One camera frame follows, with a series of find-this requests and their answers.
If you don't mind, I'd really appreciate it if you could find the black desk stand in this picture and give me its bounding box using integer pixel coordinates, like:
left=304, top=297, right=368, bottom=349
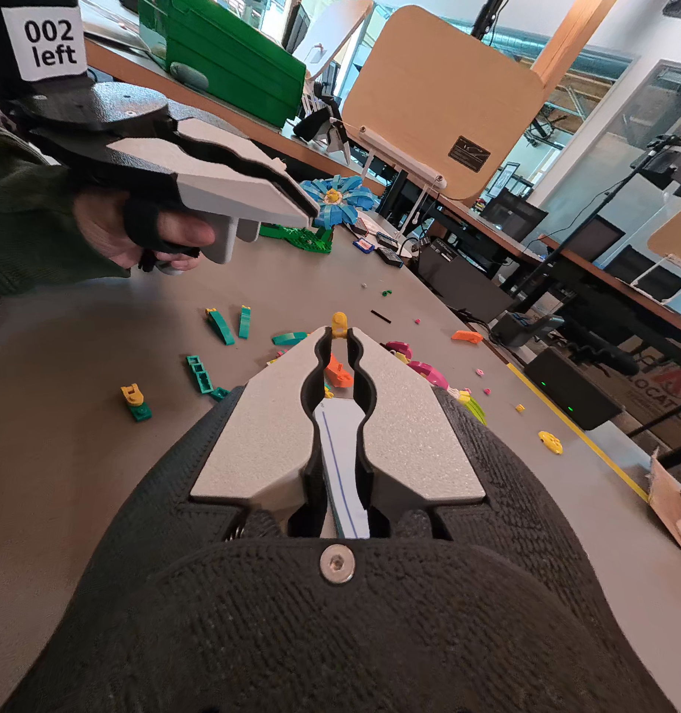
left=292, top=82, right=353, bottom=166

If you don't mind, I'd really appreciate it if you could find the grey charger device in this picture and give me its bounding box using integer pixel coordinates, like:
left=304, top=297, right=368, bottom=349
left=490, top=311, right=564, bottom=346

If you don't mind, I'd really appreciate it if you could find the printed cardboard box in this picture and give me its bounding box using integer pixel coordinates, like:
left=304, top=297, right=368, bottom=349
left=623, top=333, right=681, bottom=447

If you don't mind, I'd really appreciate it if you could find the small wooden divider panel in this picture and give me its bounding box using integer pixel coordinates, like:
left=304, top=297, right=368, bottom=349
left=647, top=200, right=681, bottom=274

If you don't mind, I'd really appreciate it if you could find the green lego leaf base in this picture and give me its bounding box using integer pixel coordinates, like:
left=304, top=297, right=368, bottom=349
left=259, top=222, right=335, bottom=255

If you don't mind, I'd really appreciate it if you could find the black monitor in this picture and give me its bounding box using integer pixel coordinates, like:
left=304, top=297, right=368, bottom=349
left=479, top=189, right=549, bottom=244

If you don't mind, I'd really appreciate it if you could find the yellow and teal lego piece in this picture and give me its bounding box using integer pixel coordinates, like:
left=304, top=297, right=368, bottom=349
left=120, top=384, right=152, bottom=422

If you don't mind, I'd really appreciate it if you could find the large magenta lego piece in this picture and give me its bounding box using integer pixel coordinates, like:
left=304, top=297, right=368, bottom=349
left=407, top=360, right=450, bottom=391

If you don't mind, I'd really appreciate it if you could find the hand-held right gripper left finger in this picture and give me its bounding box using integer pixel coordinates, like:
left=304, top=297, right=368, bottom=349
left=189, top=326, right=334, bottom=538

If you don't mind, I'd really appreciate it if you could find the black handheld device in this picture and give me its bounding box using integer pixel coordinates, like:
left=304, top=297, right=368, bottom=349
left=562, top=328, right=639, bottom=377

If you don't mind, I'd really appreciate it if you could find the black box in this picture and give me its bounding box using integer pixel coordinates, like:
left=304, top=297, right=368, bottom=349
left=418, top=242, right=514, bottom=322

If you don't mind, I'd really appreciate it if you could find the green plastic bin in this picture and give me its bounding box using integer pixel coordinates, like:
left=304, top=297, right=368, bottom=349
left=138, top=0, right=307, bottom=129

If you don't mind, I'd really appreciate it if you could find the open cardboard box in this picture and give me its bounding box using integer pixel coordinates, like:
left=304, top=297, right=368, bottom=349
left=649, top=450, right=681, bottom=561

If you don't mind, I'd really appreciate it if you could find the yellow tape strip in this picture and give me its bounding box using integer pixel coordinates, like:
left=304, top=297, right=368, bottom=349
left=507, top=361, right=651, bottom=502

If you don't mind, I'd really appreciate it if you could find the white panel clamp bracket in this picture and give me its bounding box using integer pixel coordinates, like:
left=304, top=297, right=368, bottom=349
left=357, top=126, right=448, bottom=191

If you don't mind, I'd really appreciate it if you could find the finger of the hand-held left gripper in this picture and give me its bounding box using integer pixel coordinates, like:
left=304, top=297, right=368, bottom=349
left=107, top=134, right=320, bottom=265
left=176, top=116, right=298, bottom=191

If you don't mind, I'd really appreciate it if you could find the blue lego flower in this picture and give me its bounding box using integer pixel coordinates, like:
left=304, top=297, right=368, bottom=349
left=299, top=175, right=378, bottom=229

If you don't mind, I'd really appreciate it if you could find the teal curved lego, yellow tip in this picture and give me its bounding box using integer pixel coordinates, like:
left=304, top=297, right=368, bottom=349
left=205, top=307, right=236, bottom=346

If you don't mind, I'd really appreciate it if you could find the person's left forearm green sleeve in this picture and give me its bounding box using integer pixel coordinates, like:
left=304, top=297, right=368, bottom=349
left=0, top=123, right=131, bottom=297

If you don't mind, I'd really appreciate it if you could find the grey oval object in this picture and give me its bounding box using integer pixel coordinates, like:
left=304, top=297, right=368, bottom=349
left=169, top=61, right=211, bottom=91

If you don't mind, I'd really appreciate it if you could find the teal lego frame piece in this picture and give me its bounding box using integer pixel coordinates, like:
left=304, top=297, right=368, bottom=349
left=186, top=354, right=215, bottom=395

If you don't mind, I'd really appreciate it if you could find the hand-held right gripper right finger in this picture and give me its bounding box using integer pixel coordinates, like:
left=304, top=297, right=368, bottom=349
left=345, top=327, right=487, bottom=521

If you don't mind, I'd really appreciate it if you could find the person's left hand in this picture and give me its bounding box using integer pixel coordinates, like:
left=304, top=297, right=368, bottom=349
left=73, top=188, right=216, bottom=272

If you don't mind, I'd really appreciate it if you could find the black camera on stand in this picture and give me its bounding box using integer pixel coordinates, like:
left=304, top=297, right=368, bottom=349
left=510, top=134, right=681, bottom=315

